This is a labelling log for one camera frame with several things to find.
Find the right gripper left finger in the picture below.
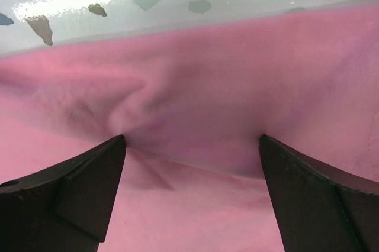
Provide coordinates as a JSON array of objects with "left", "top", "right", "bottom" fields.
[{"left": 1, "top": 135, "right": 126, "bottom": 252}]

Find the pink t shirt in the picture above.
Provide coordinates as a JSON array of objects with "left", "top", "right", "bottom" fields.
[{"left": 1, "top": 4, "right": 378, "bottom": 251}]

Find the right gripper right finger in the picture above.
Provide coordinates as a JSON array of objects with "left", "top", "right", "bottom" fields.
[{"left": 259, "top": 135, "right": 378, "bottom": 252}]

